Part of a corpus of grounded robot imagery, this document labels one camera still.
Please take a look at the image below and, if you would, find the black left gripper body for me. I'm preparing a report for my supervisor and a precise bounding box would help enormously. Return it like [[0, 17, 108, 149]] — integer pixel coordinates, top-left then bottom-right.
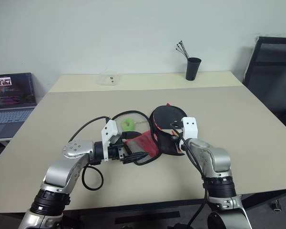
[[108, 133, 127, 166]]

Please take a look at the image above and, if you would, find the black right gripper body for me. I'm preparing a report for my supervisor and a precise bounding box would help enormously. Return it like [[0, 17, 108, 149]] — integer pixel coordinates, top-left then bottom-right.
[[176, 126, 185, 153]]

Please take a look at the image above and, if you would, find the red mesh paddle case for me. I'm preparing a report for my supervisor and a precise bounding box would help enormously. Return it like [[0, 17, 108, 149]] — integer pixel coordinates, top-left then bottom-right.
[[111, 102, 189, 167]]

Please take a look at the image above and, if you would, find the black plastic cup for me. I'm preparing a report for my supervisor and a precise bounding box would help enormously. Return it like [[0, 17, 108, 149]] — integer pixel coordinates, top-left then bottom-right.
[[185, 57, 202, 81]]

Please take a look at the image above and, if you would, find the clear plastic box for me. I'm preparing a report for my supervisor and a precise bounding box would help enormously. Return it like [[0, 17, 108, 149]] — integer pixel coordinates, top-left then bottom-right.
[[97, 73, 122, 86]]

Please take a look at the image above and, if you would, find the black office chair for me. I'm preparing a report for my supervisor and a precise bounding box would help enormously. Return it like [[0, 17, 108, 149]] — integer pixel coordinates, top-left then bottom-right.
[[243, 36, 286, 136]]

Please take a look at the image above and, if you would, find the grey open laptop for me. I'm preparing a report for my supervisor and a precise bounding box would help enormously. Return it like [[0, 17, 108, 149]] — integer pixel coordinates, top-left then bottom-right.
[[0, 73, 38, 139]]

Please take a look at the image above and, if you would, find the white side table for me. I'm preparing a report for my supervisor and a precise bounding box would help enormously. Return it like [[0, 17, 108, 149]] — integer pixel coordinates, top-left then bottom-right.
[[0, 135, 15, 144]]

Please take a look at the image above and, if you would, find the green ring-shaped tag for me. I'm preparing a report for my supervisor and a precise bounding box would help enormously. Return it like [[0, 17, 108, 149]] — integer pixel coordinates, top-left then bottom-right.
[[120, 118, 136, 131]]

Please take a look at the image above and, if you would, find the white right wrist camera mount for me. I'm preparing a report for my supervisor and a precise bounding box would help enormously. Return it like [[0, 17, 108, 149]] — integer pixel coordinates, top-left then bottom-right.
[[182, 116, 198, 148]]

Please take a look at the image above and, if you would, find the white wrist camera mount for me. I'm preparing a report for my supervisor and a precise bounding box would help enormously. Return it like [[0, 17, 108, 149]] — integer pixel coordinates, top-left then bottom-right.
[[182, 116, 198, 148], [101, 119, 123, 163]]

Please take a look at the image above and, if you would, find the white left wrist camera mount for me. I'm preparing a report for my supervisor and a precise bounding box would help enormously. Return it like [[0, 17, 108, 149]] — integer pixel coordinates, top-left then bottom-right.
[[101, 119, 123, 163]]

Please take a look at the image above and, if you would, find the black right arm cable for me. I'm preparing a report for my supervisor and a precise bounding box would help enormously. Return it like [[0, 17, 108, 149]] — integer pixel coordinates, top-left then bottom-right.
[[171, 127, 209, 227]]

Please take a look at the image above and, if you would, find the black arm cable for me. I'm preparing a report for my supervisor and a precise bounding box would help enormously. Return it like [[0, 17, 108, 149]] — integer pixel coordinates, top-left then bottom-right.
[[171, 127, 209, 227], [69, 116, 110, 191]]

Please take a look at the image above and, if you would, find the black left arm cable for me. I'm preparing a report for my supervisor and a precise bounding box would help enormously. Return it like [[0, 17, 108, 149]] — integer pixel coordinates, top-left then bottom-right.
[[69, 116, 110, 191]]

